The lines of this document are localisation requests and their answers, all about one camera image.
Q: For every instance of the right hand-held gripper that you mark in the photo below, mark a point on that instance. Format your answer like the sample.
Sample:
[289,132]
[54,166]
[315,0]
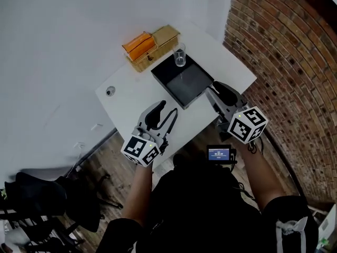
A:
[247,124]

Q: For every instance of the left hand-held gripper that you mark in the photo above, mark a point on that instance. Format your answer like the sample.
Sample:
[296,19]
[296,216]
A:
[140,150]

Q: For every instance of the clear drinking glass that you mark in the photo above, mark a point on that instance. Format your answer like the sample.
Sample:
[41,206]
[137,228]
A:
[179,55]

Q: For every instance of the person's right forearm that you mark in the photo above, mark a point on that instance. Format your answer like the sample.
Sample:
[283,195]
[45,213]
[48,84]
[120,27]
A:
[263,180]

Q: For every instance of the person's left forearm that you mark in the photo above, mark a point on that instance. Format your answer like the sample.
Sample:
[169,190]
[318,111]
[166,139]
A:
[138,194]

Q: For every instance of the white table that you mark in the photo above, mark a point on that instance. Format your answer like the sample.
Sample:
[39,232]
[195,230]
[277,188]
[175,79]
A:
[126,104]

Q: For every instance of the small chest-mounted screen device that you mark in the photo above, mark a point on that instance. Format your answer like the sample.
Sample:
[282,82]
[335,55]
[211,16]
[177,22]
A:
[218,154]

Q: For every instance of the orange box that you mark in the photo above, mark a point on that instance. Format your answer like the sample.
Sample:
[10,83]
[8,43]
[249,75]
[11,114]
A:
[138,46]

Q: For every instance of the woven straw box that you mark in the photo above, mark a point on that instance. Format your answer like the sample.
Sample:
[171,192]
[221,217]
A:
[166,37]

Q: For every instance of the person's black clothing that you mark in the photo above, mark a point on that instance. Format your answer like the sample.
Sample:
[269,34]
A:
[200,215]

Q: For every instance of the black office chair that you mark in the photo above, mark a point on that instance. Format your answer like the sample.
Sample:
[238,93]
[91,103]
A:
[52,194]

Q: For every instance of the black metal rack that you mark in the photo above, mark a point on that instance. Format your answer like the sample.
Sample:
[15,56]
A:
[34,233]

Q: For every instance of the white wall socket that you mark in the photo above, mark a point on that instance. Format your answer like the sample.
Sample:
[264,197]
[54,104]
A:
[79,145]
[96,127]

